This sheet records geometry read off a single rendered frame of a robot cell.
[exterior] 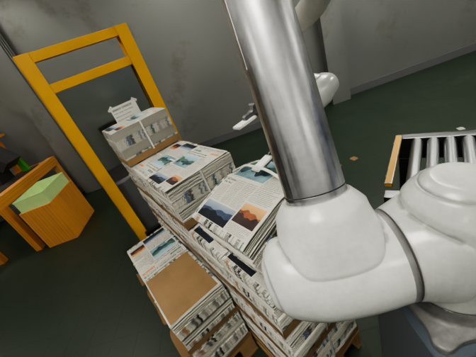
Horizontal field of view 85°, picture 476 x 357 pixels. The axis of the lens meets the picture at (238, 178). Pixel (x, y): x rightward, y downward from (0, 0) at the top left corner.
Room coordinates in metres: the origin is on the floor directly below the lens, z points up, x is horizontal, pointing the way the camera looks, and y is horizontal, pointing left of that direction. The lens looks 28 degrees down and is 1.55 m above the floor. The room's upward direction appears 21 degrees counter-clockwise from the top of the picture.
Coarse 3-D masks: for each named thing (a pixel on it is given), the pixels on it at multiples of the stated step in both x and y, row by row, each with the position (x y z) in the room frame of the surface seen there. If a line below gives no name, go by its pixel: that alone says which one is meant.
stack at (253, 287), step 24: (168, 216) 1.27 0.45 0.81; (192, 240) 1.03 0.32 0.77; (216, 264) 0.85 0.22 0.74; (240, 264) 0.71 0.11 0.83; (240, 288) 0.72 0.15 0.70; (264, 288) 0.57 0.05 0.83; (240, 312) 0.90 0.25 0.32; (264, 312) 0.60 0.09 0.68; (264, 336) 0.71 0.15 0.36; (288, 336) 0.54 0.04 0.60; (312, 336) 0.57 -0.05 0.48; (336, 336) 0.63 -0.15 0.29
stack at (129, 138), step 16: (144, 112) 1.86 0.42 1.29; (160, 112) 1.71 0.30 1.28; (112, 128) 1.73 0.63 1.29; (128, 128) 1.61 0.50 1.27; (144, 128) 1.65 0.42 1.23; (160, 128) 1.69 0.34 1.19; (112, 144) 1.69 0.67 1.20; (128, 144) 1.59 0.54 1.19; (144, 144) 1.63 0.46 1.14; (144, 160) 1.60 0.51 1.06; (160, 224) 1.78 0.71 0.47
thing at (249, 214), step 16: (224, 192) 0.73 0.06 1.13; (240, 192) 0.68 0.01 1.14; (256, 192) 0.64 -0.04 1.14; (208, 208) 0.70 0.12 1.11; (224, 208) 0.65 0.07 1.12; (240, 208) 0.61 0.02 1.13; (256, 208) 0.57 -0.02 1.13; (272, 208) 0.54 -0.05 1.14; (208, 224) 0.64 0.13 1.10; (224, 224) 0.59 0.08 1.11; (240, 224) 0.56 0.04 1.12; (256, 224) 0.52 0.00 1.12; (272, 224) 0.53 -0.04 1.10; (224, 240) 0.58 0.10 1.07; (240, 240) 0.51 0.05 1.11; (256, 240) 0.50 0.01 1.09; (240, 256) 0.54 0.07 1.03; (256, 256) 0.49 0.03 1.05; (256, 272) 0.54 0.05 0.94
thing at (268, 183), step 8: (240, 168) 0.83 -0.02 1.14; (248, 168) 0.80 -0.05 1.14; (232, 176) 0.78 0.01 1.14; (240, 176) 0.76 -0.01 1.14; (248, 176) 0.74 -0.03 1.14; (256, 176) 0.72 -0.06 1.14; (264, 176) 0.70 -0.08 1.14; (272, 176) 0.69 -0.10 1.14; (248, 184) 0.69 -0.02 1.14; (256, 184) 0.67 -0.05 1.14; (264, 184) 0.66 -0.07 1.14; (272, 184) 0.64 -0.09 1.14; (264, 192) 0.62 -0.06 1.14; (272, 192) 0.60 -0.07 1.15; (280, 192) 0.59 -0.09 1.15
